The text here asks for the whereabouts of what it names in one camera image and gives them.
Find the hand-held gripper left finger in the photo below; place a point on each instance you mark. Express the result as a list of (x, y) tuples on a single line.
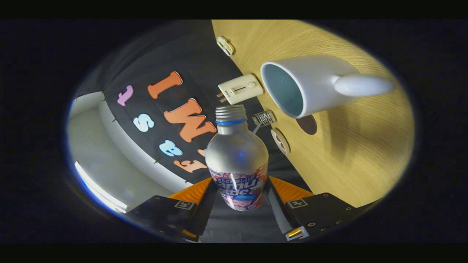
[(206, 213)]

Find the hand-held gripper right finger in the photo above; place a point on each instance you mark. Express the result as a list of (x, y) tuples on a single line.
[(279, 215)]

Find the silver juice bottle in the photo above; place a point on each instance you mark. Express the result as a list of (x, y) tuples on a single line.
[(236, 153)]

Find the dark brown round coaster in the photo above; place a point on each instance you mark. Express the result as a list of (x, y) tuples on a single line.
[(308, 125)]

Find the white cup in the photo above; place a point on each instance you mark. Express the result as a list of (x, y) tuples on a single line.
[(318, 80)]

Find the small plate with red food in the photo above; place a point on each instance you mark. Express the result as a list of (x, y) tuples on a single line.
[(280, 141)]

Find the spoon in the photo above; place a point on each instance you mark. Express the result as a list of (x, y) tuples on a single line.
[(256, 129)]

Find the wooden table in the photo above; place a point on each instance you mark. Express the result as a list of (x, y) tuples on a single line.
[(351, 157)]

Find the large ceiling light panel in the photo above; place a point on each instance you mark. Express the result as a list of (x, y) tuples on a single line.
[(98, 190)]

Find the toast slices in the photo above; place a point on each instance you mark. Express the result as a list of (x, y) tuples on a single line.
[(221, 97)]

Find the white toaster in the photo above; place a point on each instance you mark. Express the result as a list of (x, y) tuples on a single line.
[(242, 88)]

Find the black backdrop cloth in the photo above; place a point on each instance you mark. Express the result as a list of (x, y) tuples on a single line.
[(193, 54)]

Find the white divided dish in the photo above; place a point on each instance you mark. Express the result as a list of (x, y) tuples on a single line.
[(225, 45)]

